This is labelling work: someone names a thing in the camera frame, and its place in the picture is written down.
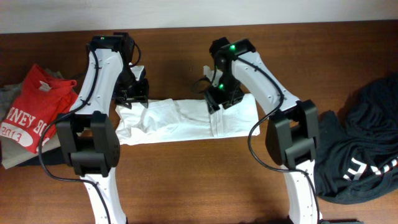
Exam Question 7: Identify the white t-shirt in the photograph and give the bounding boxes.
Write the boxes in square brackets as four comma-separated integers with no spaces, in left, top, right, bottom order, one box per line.
[116,93,259,146]

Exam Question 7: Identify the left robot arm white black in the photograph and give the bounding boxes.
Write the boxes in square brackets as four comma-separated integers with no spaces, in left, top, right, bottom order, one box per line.
[55,32,149,224]

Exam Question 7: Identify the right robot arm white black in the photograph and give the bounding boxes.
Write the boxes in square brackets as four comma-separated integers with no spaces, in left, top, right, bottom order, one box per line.
[203,37,322,223]

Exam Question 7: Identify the red printed t-shirt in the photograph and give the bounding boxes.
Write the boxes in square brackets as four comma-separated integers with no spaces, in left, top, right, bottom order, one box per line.
[1,64,78,153]

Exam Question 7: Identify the dark folded garment bottom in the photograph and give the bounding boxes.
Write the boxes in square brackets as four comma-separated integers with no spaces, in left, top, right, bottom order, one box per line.
[17,147,65,167]

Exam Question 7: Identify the khaki folded garment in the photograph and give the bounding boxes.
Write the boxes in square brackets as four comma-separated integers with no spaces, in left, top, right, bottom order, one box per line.
[1,83,60,169]

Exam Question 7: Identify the black Nike t-shirt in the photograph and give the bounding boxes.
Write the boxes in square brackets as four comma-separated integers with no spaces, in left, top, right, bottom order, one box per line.
[315,73,397,204]

